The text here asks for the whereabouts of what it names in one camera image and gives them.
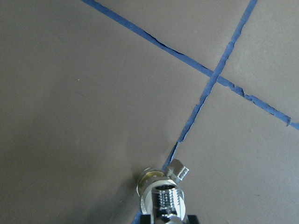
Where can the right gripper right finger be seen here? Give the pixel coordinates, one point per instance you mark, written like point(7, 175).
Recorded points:
point(192, 219)

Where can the brown paper table cover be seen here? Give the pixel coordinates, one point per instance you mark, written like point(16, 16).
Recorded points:
point(92, 92)

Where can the white PPR valve fitting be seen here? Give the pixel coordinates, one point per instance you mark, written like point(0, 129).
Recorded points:
point(174, 173)

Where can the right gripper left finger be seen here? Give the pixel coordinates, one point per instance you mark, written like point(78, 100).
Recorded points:
point(145, 219)

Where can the small metal valve handle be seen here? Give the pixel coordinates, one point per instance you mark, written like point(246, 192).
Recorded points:
point(168, 206)

